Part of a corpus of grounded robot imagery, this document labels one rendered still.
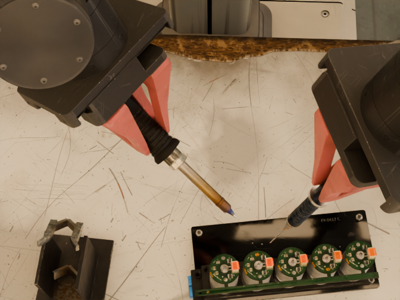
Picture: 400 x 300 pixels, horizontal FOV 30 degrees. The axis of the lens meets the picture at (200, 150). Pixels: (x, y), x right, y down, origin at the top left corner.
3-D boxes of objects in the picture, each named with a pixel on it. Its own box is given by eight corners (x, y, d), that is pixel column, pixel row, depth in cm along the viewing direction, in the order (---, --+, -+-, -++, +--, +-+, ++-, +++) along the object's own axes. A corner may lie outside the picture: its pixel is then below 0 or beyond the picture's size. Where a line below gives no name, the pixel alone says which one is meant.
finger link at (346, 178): (296, 237, 49) (371, 172, 41) (259, 142, 51) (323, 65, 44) (379, 221, 52) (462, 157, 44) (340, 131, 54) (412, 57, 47)
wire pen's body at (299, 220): (306, 228, 56) (383, 160, 46) (288, 231, 55) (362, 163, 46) (299, 208, 56) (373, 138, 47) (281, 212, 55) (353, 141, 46)
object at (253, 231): (198, 308, 66) (198, 305, 65) (191, 230, 69) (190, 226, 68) (377, 290, 66) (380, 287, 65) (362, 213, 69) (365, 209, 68)
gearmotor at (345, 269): (333, 257, 66) (343, 241, 62) (361, 255, 66) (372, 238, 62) (338, 284, 65) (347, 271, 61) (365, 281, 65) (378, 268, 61)
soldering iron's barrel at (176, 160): (230, 203, 59) (172, 147, 58) (237, 202, 58) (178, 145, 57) (219, 216, 59) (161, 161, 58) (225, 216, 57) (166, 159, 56)
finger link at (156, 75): (211, 122, 56) (157, 33, 50) (149, 193, 54) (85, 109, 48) (154, 98, 61) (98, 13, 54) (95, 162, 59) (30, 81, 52)
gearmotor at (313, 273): (302, 261, 66) (309, 245, 62) (329, 258, 66) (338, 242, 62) (306, 287, 65) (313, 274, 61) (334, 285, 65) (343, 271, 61)
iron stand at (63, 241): (114, 276, 71) (113, 193, 65) (94, 344, 63) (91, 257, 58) (52, 269, 71) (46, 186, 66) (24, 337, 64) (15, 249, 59)
